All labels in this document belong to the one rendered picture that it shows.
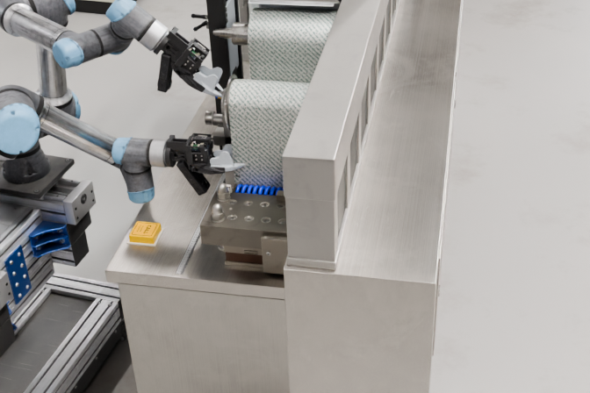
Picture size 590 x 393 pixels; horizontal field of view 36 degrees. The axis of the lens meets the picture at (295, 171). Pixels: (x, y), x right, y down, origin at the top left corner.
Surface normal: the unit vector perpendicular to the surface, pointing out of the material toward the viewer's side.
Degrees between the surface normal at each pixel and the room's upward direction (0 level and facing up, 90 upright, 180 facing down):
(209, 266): 0
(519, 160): 0
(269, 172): 90
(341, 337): 90
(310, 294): 90
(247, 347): 90
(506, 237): 0
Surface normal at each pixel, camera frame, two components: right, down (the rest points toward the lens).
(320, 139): -0.04, -0.84
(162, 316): -0.18, 0.54
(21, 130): 0.44, 0.40
